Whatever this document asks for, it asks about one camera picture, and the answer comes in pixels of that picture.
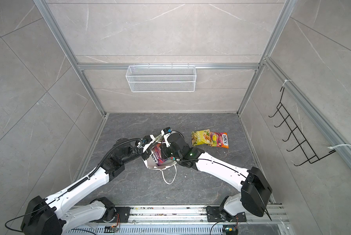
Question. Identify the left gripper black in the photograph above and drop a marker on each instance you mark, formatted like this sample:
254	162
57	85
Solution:
146	154

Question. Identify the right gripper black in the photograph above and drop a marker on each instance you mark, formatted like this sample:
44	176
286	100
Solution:
164	151

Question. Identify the floral paper gift bag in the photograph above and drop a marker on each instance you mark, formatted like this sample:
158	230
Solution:
169	163

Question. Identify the yellow green snack packet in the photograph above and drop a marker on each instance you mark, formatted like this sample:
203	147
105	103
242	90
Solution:
201	137

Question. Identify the orange pink Fox's candy packet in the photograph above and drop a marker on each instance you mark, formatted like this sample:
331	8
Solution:
218	139

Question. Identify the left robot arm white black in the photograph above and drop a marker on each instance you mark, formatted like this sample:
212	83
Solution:
55	214

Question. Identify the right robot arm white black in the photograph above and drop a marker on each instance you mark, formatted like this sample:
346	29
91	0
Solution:
253	188

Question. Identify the purple snack packet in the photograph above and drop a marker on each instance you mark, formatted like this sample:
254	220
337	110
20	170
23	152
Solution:
157	154

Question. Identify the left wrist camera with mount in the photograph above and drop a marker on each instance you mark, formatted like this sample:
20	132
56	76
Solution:
146	142

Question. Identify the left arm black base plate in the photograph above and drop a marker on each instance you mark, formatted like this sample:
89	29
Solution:
118	214

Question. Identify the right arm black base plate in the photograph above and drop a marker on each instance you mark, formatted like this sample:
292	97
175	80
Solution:
215	214

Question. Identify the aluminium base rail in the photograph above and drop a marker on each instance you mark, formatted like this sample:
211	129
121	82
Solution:
188	220

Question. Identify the black wire hook rack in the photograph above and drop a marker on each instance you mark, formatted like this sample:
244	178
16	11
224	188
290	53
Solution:
296	133

